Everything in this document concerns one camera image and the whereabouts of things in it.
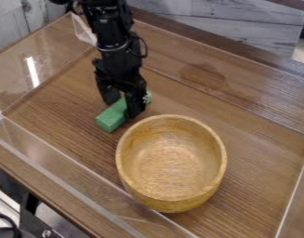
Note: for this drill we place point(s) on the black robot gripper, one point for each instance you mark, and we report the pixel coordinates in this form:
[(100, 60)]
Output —
[(117, 74)]

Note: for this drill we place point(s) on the green rectangular block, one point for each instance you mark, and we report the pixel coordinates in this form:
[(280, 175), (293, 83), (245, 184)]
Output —
[(112, 117)]

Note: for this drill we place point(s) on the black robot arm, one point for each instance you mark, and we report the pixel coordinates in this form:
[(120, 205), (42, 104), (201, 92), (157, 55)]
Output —
[(109, 18)]

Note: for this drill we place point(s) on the brown wooden bowl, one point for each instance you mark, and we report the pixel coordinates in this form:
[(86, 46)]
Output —
[(170, 162)]

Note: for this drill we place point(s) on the clear acrylic corner bracket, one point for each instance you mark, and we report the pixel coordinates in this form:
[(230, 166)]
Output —
[(82, 31)]

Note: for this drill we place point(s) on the clear acrylic tray wall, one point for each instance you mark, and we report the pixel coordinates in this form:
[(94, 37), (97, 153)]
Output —
[(81, 194)]

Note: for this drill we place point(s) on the black metal table bracket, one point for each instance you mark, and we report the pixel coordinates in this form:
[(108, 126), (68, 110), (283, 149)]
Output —
[(29, 222)]

